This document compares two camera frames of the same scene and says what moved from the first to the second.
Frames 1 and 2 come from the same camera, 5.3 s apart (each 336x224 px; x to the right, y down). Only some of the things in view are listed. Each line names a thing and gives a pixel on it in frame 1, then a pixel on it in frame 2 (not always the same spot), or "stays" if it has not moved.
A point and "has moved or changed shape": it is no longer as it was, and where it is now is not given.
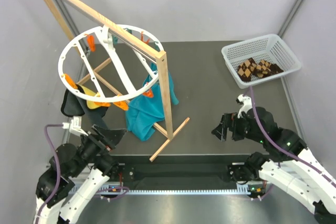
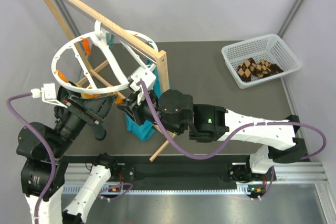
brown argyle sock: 245,70 stays
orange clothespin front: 123,105 has moved or changed shape
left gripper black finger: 110,137 -> 100,105
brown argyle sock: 265,68 stays
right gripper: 230,120 -> 134,108
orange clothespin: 91,42 -> 87,46
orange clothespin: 70,82 -> 61,76
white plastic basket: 258,60 stays
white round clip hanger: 107,36 -> 100,38
